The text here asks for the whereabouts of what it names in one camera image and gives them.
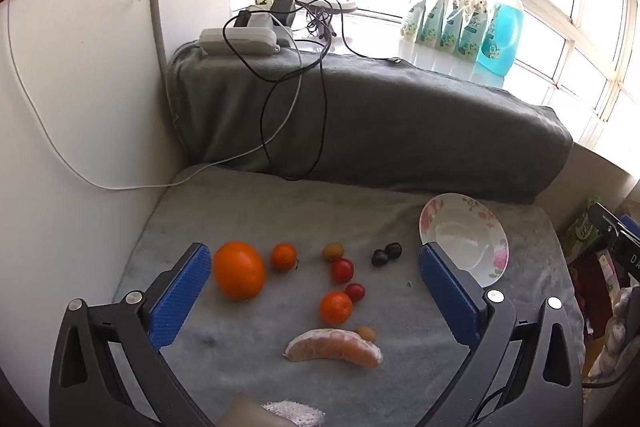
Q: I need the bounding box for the white floral plate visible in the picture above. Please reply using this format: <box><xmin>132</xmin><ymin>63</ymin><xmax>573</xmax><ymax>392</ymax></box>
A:
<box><xmin>419</xmin><ymin>193</ymin><xmax>510</xmax><ymax>289</ymax></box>

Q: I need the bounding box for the white lace cloth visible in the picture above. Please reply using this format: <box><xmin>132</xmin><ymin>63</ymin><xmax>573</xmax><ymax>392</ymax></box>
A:
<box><xmin>587</xmin><ymin>287</ymin><xmax>640</xmax><ymax>382</ymax></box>

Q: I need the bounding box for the white power strip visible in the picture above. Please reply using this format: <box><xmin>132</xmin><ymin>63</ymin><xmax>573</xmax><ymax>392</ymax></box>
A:
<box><xmin>199</xmin><ymin>27</ymin><xmax>281</xmax><ymax>56</ymax></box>

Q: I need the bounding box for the black power adapter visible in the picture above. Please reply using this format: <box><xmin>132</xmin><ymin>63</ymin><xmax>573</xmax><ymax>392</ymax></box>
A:
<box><xmin>270</xmin><ymin>0</ymin><xmax>297</xmax><ymax>28</ymax></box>

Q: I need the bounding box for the white charger plug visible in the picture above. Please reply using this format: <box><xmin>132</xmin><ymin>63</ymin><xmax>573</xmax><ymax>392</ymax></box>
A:
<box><xmin>235</xmin><ymin>8</ymin><xmax>275</xmax><ymax>30</ymax></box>

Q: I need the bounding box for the large orange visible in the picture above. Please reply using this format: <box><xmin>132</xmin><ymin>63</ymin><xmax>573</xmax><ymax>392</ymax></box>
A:
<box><xmin>213</xmin><ymin>241</ymin><xmax>266</xmax><ymax>301</ymax></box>

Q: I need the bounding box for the white board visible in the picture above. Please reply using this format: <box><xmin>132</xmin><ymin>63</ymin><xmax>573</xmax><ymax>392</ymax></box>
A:
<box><xmin>0</xmin><ymin>0</ymin><xmax>177</xmax><ymax>408</ymax></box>

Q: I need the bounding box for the green package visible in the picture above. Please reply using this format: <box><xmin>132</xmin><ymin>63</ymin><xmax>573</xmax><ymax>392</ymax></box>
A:
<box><xmin>559</xmin><ymin>194</ymin><xmax>601</xmax><ymax>258</ymax></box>

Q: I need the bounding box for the white fuzzy cloth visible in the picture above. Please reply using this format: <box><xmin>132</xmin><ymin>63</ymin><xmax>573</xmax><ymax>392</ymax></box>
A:
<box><xmin>260</xmin><ymin>399</ymin><xmax>326</xmax><ymax>427</ymax></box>

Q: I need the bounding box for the thin black ring light cable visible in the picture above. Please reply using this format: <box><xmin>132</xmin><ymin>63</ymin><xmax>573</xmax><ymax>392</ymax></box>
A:
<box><xmin>327</xmin><ymin>7</ymin><xmax>402</xmax><ymax>64</ymax></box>

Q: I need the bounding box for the white cable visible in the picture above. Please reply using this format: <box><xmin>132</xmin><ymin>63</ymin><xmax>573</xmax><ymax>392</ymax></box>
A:
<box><xmin>7</xmin><ymin>0</ymin><xmax>304</xmax><ymax>191</ymax></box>

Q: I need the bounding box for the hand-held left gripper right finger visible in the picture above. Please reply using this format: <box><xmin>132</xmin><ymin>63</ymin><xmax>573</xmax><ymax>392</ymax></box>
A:
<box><xmin>410</xmin><ymin>242</ymin><xmax>585</xmax><ymax>427</ymax></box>

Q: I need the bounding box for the peeled pomelo segment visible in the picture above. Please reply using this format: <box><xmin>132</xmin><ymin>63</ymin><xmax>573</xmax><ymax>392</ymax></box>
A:
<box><xmin>284</xmin><ymin>328</ymin><xmax>384</xmax><ymax>368</ymax></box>

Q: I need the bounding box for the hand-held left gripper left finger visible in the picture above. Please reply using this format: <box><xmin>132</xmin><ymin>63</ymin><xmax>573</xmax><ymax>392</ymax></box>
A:
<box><xmin>48</xmin><ymin>243</ymin><xmax>221</xmax><ymax>427</ymax></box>

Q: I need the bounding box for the light grey blanket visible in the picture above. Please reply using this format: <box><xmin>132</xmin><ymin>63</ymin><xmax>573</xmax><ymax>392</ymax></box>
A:
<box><xmin>112</xmin><ymin>164</ymin><xmax>586</xmax><ymax>427</ymax></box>

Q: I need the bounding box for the beige cloth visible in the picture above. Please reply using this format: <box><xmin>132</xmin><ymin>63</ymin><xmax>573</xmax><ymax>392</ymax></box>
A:
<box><xmin>220</xmin><ymin>394</ymin><xmax>263</xmax><ymax>427</ymax></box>

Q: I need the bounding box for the dark grey blanket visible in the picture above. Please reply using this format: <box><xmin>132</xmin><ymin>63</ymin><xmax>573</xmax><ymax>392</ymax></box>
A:
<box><xmin>166</xmin><ymin>39</ymin><xmax>574</xmax><ymax>205</ymax></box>

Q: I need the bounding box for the blue detergent bottle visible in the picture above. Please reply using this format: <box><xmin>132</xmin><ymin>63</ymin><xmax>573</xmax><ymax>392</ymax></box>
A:
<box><xmin>475</xmin><ymin>0</ymin><xmax>525</xmax><ymax>76</ymax></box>

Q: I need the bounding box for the small tangerine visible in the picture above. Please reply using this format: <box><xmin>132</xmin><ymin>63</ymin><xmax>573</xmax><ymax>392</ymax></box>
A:
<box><xmin>319</xmin><ymin>291</ymin><xmax>354</xmax><ymax>326</ymax></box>
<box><xmin>270</xmin><ymin>243</ymin><xmax>299</xmax><ymax>271</ymax></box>

